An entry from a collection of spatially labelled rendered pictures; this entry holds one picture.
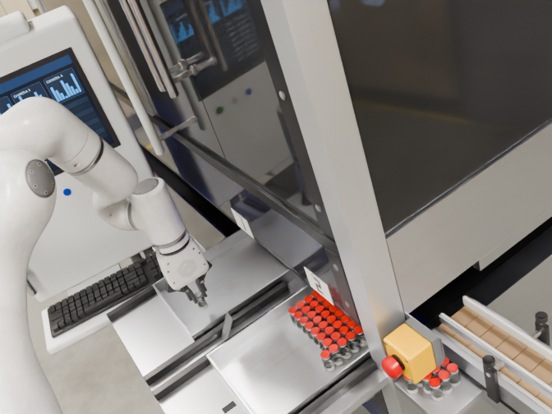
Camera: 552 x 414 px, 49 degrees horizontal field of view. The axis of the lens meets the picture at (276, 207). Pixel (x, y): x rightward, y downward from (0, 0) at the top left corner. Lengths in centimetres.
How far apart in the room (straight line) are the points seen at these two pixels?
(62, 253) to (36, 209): 103
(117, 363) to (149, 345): 138
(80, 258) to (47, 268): 10
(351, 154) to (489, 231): 42
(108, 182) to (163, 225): 20
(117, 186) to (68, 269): 83
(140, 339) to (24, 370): 64
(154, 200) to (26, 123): 36
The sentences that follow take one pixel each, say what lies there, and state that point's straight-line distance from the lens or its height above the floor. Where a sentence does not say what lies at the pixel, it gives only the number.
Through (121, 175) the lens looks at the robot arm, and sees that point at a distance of 119.
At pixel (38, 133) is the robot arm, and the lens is 105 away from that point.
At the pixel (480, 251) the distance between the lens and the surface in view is 126.
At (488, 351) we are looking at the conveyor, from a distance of 118.
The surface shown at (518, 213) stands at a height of 106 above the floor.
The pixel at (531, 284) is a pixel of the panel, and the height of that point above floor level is 84.
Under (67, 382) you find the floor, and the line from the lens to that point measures 301.
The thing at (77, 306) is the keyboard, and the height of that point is 83.
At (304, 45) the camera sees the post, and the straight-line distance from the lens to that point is 83.
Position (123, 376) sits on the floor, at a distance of 285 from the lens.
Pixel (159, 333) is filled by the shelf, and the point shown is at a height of 88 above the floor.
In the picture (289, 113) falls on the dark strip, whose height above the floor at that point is 147.
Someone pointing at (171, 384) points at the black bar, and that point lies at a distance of 141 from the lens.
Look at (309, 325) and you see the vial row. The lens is 134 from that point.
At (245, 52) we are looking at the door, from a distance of 100.
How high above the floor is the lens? 188
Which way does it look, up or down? 34 degrees down
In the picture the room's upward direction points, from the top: 20 degrees counter-clockwise
